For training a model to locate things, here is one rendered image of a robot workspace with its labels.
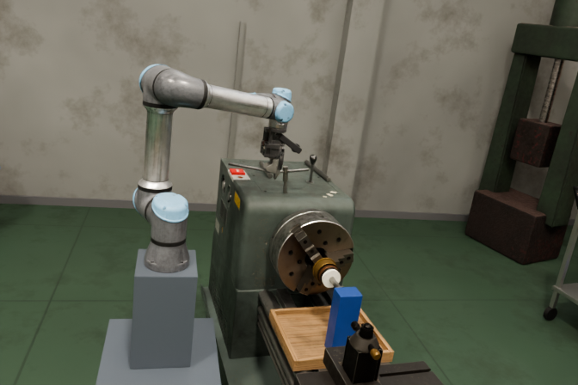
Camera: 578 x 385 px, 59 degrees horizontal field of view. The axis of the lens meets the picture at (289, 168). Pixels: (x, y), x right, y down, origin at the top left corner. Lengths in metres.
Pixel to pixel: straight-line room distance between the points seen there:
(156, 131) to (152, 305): 0.57
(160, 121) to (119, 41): 3.18
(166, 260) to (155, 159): 0.34
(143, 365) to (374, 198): 4.05
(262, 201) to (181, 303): 0.52
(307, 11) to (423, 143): 1.87
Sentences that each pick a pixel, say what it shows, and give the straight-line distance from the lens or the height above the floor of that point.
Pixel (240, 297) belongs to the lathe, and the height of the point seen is 0.83.
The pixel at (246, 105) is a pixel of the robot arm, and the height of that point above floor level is 1.65.
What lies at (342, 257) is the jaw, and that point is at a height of 1.11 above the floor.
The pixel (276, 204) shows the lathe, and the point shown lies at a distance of 2.02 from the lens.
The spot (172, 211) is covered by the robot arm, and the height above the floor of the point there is 1.31.
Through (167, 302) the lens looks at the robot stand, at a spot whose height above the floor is 1.01.
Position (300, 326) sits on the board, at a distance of 1.93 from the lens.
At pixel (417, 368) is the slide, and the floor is 0.97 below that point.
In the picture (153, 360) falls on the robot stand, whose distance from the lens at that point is 1.89.
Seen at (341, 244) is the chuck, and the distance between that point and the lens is 1.99.
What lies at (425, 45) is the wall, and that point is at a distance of 5.42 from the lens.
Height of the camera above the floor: 1.94
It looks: 16 degrees down
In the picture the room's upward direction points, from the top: 7 degrees clockwise
